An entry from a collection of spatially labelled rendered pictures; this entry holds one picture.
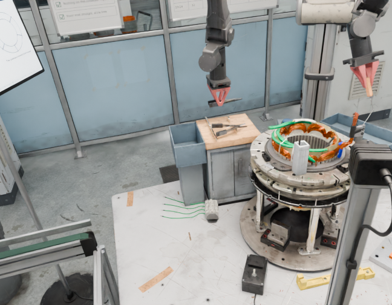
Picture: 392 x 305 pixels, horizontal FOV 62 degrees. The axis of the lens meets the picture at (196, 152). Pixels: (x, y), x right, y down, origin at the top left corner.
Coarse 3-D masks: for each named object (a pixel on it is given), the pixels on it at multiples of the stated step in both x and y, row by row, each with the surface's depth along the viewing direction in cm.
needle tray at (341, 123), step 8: (328, 120) 121; (336, 120) 124; (344, 120) 121; (352, 120) 118; (360, 120) 116; (336, 128) 113; (344, 128) 120; (368, 128) 114; (376, 128) 112; (384, 128) 110; (368, 136) 114; (376, 136) 113; (384, 136) 110
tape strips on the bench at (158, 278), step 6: (132, 192) 137; (132, 198) 133; (126, 204) 131; (132, 204) 130; (168, 270) 102; (156, 276) 100; (162, 276) 100; (150, 282) 99; (156, 282) 98; (138, 288) 97; (144, 288) 97
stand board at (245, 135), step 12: (204, 120) 125; (216, 120) 125; (240, 120) 123; (204, 132) 117; (228, 132) 116; (240, 132) 115; (252, 132) 115; (216, 144) 111; (228, 144) 112; (240, 144) 113
